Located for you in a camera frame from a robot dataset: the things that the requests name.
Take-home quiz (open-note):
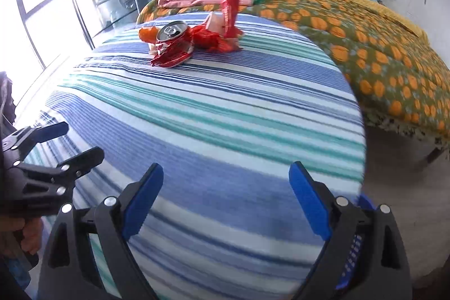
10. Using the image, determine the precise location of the crushed red drink can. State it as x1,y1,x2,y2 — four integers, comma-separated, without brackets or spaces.
150,21,195,68

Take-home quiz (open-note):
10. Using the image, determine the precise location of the red yellow paper cup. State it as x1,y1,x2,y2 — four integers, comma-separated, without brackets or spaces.
206,12,226,34

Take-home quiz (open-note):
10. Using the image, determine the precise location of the dark cloth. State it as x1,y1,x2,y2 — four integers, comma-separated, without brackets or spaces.
0,71,16,127

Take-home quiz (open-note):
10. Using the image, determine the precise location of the red foil wrapper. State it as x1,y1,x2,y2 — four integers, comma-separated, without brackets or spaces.
190,24,243,53

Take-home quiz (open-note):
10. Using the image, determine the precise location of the orange patterned plastic bag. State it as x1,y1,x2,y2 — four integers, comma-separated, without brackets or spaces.
139,25,162,51

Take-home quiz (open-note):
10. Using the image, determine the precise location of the patterned bed skirt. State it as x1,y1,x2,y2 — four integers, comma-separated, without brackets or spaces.
364,110,450,154

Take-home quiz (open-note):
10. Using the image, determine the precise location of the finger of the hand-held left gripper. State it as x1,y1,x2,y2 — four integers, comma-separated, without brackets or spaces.
2,122,69,155
20,146,105,183

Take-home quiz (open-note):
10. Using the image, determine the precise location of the red snack packet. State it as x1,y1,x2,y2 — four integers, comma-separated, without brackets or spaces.
218,0,244,39

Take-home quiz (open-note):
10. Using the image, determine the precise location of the blue green striped tablecloth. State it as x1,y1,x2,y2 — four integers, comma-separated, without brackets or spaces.
21,12,366,300

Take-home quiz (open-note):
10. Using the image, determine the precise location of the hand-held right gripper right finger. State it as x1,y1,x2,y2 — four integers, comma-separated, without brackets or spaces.
288,161,412,300

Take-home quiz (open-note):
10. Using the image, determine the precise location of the orange floral green duvet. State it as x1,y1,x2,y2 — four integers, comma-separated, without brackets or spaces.
136,0,450,146

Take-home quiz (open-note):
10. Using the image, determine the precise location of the person's left hand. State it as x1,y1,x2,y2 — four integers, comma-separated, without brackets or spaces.
0,216,44,256

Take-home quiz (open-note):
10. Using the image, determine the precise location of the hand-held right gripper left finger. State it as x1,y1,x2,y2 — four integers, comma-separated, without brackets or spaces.
38,162,165,300

